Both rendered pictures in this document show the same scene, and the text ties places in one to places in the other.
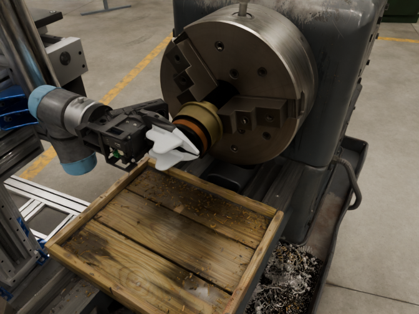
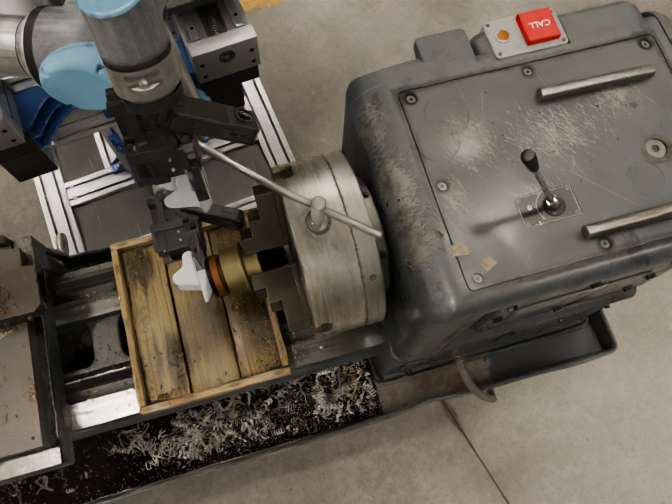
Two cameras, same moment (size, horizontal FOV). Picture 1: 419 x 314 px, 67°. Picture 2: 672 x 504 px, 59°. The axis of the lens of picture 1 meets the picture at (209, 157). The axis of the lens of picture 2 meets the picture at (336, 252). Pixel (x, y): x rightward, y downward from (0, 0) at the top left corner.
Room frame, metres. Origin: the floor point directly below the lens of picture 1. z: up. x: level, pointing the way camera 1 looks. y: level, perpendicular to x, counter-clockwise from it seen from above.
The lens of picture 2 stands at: (0.35, -0.30, 2.10)
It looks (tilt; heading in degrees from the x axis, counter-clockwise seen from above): 71 degrees down; 39
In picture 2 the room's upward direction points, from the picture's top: 5 degrees clockwise
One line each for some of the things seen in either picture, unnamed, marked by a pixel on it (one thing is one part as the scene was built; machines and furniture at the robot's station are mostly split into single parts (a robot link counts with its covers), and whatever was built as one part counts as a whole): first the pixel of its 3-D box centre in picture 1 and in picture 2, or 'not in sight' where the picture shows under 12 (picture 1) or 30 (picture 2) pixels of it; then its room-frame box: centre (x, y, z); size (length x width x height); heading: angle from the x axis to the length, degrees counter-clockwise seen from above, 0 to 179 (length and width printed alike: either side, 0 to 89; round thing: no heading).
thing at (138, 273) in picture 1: (170, 233); (199, 308); (0.38, 0.08, 0.89); 0.36 x 0.30 x 0.04; 60
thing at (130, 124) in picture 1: (118, 133); (178, 225); (0.45, 0.16, 1.08); 0.12 x 0.09 x 0.08; 60
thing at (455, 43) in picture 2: not in sight; (444, 56); (0.96, 0.00, 1.24); 0.09 x 0.08 x 0.03; 150
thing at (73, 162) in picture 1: (72, 144); not in sight; (0.55, 0.30, 0.98); 0.11 x 0.08 x 0.11; 36
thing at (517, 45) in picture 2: not in sight; (520, 42); (1.08, -0.07, 1.23); 0.13 x 0.08 x 0.05; 150
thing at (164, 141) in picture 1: (168, 144); (190, 277); (0.40, 0.07, 1.09); 0.09 x 0.06 x 0.03; 60
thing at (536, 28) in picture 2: not in sight; (537, 27); (1.10, -0.08, 1.26); 0.06 x 0.06 x 0.02; 60
